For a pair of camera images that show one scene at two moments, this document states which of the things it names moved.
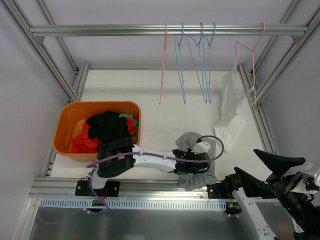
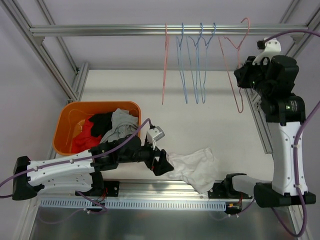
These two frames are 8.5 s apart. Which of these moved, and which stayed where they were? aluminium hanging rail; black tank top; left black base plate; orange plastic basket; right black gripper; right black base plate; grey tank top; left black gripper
Moved: left black gripper; right black gripper; grey tank top
Stayed: aluminium hanging rail; black tank top; left black base plate; orange plastic basket; right black base plate
